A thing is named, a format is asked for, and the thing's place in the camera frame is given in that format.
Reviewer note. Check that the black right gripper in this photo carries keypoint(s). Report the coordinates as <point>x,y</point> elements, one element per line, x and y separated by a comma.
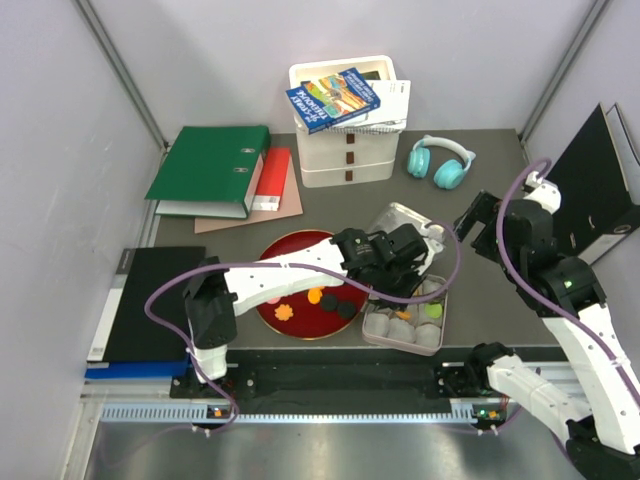
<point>483,209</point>

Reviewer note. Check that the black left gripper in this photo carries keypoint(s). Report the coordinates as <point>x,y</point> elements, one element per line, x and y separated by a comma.
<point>412,279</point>

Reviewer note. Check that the silver tin lid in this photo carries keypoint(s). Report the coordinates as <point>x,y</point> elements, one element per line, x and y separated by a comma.
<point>395,214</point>

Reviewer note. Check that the green round cookie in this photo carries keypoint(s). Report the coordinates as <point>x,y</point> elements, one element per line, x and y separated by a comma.
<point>433,310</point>

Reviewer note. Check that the orange flower cookie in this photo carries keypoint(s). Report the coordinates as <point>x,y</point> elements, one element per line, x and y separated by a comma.
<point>283,312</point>

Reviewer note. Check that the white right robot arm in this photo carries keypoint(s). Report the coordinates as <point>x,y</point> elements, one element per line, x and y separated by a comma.
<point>599,433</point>

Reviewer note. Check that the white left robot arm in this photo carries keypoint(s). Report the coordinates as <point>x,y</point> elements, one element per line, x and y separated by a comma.
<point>213,299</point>

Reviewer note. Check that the black sandwich cookie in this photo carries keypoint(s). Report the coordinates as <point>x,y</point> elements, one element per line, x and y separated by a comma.
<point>329,303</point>
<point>346,310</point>

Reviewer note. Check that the pink cookie tin box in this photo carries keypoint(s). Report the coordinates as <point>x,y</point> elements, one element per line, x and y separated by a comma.
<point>419,335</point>

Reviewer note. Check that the orange fish cookie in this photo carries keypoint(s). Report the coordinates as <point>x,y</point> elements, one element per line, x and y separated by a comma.
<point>314,295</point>

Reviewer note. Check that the red round lacquer tray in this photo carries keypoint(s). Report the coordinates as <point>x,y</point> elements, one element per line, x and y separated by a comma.
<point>310,322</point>

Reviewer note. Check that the teal cat-ear headphones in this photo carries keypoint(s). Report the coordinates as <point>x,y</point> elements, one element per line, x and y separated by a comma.
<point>451,173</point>

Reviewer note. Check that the brown cardboard folder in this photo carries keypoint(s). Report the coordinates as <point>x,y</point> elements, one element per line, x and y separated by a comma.
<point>290,203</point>

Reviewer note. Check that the white stacked storage box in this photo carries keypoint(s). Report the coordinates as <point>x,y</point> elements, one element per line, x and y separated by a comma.
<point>332,158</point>

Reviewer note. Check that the red folder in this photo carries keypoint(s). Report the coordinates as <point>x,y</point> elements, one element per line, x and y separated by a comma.
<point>272,181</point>

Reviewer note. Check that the white booklet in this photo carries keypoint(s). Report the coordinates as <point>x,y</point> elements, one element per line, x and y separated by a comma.
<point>391,116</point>

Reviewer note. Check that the blue picture book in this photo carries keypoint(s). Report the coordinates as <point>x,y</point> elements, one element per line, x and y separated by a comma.
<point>331,100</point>

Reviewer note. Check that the blue folder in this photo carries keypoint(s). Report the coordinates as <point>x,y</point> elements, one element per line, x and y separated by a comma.
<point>135,370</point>

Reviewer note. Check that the black notebook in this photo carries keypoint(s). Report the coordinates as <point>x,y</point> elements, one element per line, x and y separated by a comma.
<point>125,333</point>

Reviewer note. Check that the black ring binder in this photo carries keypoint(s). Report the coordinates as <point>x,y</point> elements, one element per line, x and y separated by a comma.
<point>598,178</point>

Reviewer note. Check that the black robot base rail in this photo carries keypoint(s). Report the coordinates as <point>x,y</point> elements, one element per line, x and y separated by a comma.
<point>366,380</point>

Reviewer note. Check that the green ring binder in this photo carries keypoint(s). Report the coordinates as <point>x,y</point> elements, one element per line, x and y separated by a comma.
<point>211,172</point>

